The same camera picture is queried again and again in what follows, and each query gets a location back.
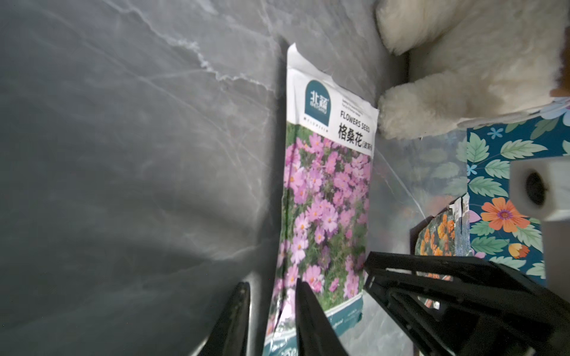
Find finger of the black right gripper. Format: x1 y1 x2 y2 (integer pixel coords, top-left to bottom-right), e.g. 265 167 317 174
365 252 569 355

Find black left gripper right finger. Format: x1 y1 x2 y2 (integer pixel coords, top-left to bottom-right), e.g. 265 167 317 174
295 279 348 356

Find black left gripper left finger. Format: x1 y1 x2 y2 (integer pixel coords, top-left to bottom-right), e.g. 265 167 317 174
197 282 251 356

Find marigold seed packet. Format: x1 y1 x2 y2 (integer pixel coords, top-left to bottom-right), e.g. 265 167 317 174
409 208 460 308

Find pink cosmos seed packet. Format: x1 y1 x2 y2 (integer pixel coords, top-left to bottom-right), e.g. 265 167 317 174
263 45 379 355

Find white plush dog toy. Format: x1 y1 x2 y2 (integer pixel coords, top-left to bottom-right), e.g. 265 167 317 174
376 1 569 139

